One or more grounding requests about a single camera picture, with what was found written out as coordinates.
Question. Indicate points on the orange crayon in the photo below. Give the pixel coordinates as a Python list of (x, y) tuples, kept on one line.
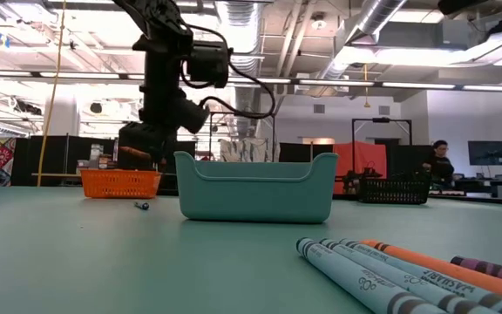
[(133, 152), (473, 275)]

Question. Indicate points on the purple crayon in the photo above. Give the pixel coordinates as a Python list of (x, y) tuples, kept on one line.
[(495, 271)]

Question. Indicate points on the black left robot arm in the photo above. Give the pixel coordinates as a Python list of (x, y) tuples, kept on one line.
[(161, 78)]

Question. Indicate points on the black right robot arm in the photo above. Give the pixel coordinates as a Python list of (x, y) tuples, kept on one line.
[(460, 5)]

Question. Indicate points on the large black monitor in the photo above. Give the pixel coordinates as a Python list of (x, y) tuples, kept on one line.
[(129, 166)]

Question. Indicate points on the orange plastic basket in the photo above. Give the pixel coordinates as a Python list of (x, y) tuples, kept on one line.
[(120, 183)]

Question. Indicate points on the stacked small boxes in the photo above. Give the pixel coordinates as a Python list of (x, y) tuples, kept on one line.
[(96, 152)]

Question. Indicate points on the black round ceiling fixture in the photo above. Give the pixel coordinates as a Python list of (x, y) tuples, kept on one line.
[(96, 108)]

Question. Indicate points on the black partition panel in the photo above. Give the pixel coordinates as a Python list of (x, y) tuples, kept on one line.
[(294, 152), (410, 157), (72, 157)]

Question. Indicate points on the white patterned cloth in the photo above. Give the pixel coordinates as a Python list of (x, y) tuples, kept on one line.
[(246, 150)]

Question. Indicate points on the clear centre tray with screws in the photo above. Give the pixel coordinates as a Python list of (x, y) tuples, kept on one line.
[(255, 196)]

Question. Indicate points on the white ceiling sensor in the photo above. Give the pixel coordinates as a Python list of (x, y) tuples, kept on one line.
[(319, 22)]

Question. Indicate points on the red cloth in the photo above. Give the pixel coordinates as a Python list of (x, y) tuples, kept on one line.
[(355, 157)]

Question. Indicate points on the black plastic basket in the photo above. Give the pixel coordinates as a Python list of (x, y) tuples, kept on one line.
[(392, 192)]

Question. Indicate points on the person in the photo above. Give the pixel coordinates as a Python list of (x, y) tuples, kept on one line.
[(440, 168)]

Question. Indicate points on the office desk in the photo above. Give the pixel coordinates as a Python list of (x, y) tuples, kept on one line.
[(477, 183)]

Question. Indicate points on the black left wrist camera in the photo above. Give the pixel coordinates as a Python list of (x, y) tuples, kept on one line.
[(194, 115)]

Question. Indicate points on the black frame stand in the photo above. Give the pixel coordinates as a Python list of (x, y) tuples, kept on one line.
[(211, 131), (381, 119)]

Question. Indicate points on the ribbed silver air duct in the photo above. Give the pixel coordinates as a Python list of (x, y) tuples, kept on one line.
[(242, 26), (381, 13)]

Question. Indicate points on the wall air vent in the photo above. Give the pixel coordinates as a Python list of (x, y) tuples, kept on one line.
[(319, 109), (384, 110)]

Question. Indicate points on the white rectangular air duct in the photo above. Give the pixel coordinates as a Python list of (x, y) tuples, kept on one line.
[(451, 35)]

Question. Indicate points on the wall monitor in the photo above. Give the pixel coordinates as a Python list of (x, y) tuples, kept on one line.
[(488, 152)]

